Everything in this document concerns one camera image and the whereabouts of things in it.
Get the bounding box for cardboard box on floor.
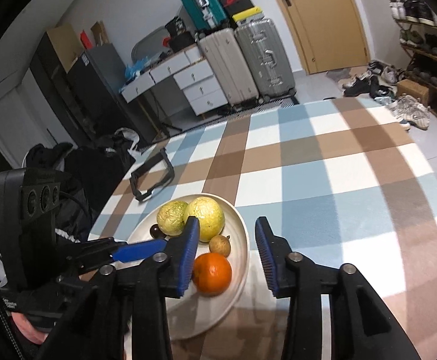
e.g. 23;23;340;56
397;79;430;107

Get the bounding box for white drawer desk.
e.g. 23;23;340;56
121;44;228;116

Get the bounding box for stacked shoe boxes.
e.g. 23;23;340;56
219;0;265;29

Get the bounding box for person's left hand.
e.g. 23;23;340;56
11;312;48;345

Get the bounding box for teal suitcase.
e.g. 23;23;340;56
181;0;228;32

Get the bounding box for checkered tablecloth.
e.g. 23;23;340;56
91;98;437;359

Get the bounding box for yellow smooth passion fruit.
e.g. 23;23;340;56
183;196;225;243

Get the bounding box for pile of black clothes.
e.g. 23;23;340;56
22;127;139;242

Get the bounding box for dark grey refrigerator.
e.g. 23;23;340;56
67;44;157;147

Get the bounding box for black plastic frame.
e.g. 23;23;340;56
130;148;175;203

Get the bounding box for wooden shoe rack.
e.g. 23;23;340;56
383;0;437;131

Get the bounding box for dark plum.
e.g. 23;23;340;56
149;223;168;240

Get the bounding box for silver suitcase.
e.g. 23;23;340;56
235;18;296;102

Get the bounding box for beige suitcase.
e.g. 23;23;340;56
198;28;259;107

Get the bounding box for green wrinkled passion fruit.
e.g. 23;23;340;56
157;200;188;236

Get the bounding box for wooden door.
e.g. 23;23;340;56
277;0;370;73

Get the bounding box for large orange tangerine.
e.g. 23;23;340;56
192;253;232;297

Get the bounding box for cream round plate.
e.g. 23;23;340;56
124;193;251;342

